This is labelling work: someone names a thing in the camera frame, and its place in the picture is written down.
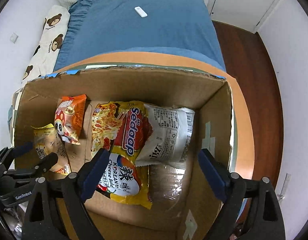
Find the yellow clear snack packet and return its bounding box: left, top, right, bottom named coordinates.
left=33, top=124, right=71, bottom=176

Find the brown cardboard box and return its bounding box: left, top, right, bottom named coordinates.
left=14, top=67, right=232, bottom=239

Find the orange panda snack packet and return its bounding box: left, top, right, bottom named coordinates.
left=54, top=94, right=87, bottom=145

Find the yellow Sedaap noodle packet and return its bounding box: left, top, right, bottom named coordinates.
left=91, top=101, right=152, bottom=209

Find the white noodle packet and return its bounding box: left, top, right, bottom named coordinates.
left=135, top=104, right=195, bottom=166

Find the bear print pillow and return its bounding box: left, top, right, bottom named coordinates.
left=22, top=5, right=70, bottom=85

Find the blue bed sheet mattress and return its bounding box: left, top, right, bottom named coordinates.
left=54, top=0, right=226, bottom=70

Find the white remote control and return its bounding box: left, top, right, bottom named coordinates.
left=134, top=7, right=147, bottom=18

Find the white door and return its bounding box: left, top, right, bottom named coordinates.
left=207, top=0, right=279, bottom=33

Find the wall power outlet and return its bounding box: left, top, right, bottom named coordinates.
left=277, top=173, right=292, bottom=203

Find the white wall switch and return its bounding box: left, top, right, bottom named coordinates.
left=10, top=33, right=19, bottom=43

